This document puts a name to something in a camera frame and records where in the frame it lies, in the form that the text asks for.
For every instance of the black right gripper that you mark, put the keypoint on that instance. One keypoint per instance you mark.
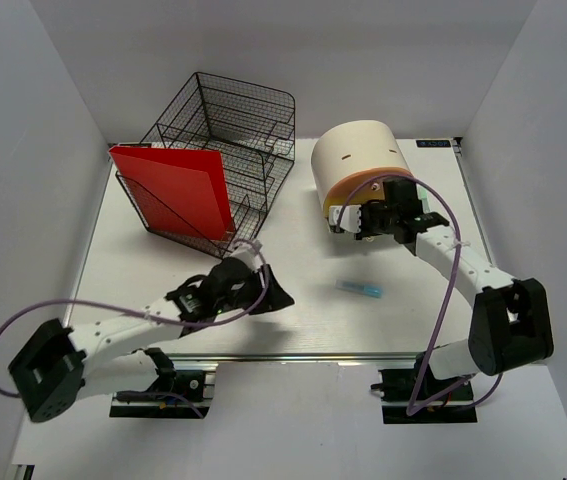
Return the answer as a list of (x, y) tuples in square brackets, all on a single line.
[(365, 208)]

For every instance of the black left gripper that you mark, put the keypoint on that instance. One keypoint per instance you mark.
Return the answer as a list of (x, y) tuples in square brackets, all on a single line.
[(276, 297)]

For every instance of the orange top drawer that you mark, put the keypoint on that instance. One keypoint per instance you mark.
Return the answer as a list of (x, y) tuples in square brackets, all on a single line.
[(344, 187)]

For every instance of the pale green bottom drawer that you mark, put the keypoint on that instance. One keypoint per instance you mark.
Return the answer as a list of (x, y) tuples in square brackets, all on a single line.
[(348, 235)]

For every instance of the yellow drawer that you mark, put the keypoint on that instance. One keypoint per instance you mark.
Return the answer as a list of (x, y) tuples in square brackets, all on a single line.
[(331, 204)]

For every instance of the blue clear highlighter pen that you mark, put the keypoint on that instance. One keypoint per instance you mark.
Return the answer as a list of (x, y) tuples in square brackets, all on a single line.
[(360, 288)]

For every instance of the red A4 file folder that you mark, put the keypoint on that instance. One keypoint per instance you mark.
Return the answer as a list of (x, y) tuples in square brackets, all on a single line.
[(179, 191)]

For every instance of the green highlighter pen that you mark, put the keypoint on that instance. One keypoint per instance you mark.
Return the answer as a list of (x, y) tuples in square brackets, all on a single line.
[(422, 195)]

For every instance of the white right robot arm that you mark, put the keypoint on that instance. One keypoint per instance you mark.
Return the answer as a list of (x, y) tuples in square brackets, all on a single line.
[(510, 324)]

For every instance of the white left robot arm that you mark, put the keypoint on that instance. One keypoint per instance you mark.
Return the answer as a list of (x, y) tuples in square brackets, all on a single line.
[(60, 365)]

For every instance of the cream drawer cabinet shell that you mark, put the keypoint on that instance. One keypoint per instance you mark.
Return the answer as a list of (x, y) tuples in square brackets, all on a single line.
[(353, 148)]

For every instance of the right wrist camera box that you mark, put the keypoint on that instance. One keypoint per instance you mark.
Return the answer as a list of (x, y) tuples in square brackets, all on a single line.
[(339, 213)]

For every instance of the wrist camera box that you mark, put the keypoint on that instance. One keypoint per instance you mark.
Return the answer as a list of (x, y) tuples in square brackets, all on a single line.
[(247, 251), (339, 213)]

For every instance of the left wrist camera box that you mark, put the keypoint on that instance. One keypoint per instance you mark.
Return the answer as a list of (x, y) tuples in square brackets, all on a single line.
[(247, 251)]

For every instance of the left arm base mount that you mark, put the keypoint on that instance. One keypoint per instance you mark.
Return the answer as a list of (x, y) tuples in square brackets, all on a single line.
[(185, 395)]

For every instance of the black wire mesh file rack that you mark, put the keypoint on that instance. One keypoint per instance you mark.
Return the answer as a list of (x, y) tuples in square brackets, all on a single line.
[(253, 128)]

